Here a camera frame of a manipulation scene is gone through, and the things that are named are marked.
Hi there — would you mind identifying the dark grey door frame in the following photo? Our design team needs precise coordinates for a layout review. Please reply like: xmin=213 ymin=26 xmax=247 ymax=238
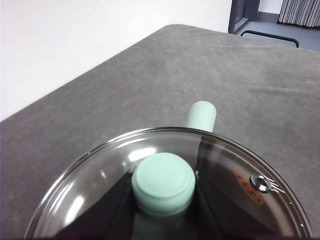
xmin=228 ymin=0 xmax=261 ymax=35

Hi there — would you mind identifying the mint green steamer pot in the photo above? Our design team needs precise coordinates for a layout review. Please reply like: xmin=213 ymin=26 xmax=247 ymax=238
xmin=186 ymin=100 xmax=217 ymax=133

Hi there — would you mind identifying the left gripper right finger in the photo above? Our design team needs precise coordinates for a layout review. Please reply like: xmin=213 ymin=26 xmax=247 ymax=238
xmin=191 ymin=171 xmax=276 ymax=238

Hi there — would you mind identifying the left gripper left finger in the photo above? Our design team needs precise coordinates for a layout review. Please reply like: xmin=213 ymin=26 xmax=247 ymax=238
xmin=53 ymin=172 xmax=138 ymax=238

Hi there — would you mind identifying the glass lid with green knob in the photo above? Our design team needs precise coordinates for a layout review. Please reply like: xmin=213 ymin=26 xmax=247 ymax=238
xmin=24 ymin=126 xmax=313 ymax=239

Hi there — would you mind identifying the grey ribbed radiator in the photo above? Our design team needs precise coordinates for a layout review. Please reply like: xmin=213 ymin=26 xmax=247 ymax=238
xmin=276 ymin=0 xmax=320 ymax=27

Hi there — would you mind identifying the black metal bar frame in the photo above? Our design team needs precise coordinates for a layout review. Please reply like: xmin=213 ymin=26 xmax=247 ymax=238
xmin=240 ymin=29 xmax=300 ymax=49

